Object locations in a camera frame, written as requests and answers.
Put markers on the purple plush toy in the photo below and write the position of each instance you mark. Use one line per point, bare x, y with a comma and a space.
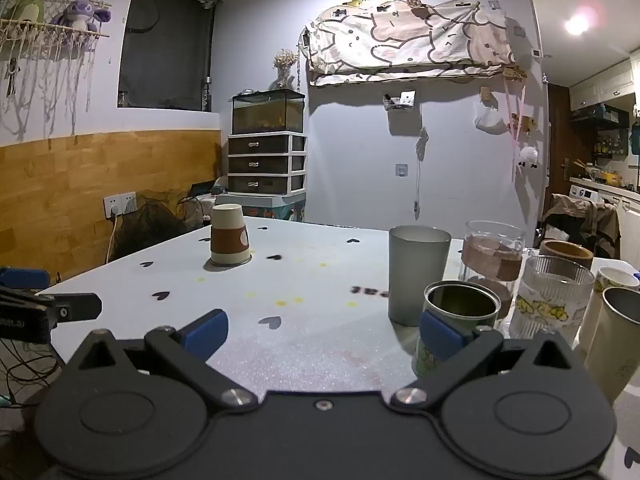
80, 16

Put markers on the brown wooden door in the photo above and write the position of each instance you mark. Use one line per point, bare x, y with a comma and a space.
557, 135

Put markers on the brown wooden cup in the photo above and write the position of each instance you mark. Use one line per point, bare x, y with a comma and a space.
567, 255

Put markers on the ceiling light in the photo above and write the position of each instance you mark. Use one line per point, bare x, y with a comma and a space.
577, 23

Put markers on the white hanging bag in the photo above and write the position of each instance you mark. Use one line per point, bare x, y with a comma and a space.
488, 119

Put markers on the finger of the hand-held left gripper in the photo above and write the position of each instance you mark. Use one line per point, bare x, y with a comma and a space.
25, 278
75, 306

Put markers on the printed blanket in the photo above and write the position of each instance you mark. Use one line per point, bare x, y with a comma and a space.
405, 35

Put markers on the kitchen shelf with bottles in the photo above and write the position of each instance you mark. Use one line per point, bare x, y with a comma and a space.
607, 140

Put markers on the chair draped with clothes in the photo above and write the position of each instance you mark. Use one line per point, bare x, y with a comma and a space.
582, 220

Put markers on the white kitchen appliance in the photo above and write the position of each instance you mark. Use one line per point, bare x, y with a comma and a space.
586, 192

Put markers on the white ceramic mug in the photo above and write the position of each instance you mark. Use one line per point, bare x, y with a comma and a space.
611, 282

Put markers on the macrame hanging shelf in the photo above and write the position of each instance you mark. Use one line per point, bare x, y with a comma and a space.
50, 30

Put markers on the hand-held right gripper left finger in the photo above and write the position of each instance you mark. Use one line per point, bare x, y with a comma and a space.
204, 334

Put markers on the white kitchen cabinets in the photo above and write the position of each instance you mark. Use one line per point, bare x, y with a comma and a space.
607, 85

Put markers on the white plastic drawer unit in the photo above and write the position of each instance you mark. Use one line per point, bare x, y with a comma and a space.
267, 162

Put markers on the grey frosted plastic cup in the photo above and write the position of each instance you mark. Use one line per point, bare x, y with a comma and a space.
416, 275

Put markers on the dark covered window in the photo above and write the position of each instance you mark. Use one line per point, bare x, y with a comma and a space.
165, 40

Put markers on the ribbed glass cup yellow print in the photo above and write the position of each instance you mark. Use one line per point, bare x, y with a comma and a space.
549, 300

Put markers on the glass fish tank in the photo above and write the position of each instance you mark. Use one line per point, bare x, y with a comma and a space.
267, 112

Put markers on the grey wall socket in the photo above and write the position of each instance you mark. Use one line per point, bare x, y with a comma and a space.
401, 170

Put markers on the green plush toy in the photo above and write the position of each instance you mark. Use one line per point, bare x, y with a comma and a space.
25, 10

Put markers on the white wall outlet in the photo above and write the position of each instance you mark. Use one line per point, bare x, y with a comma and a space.
120, 204

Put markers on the white hanging plush toy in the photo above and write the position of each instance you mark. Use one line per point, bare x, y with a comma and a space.
528, 156

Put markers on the brown and white paper cup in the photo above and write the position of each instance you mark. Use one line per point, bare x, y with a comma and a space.
229, 237

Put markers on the cream metal tumbler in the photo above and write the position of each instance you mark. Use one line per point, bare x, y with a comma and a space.
617, 345

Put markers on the black mesh net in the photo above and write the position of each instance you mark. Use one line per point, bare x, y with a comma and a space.
147, 225

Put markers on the bottle on windowsill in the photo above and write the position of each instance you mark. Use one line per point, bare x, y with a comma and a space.
206, 94

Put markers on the small wall holder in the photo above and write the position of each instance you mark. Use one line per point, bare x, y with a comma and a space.
400, 100

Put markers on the dried flower bouquet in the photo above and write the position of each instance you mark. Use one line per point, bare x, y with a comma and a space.
285, 62

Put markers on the clear glass with brown sleeve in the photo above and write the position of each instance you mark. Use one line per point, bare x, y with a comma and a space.
492, 257

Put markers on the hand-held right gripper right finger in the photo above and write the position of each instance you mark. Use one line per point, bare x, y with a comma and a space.
441, 336

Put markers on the green tin can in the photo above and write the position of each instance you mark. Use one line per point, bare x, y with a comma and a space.
462, 305

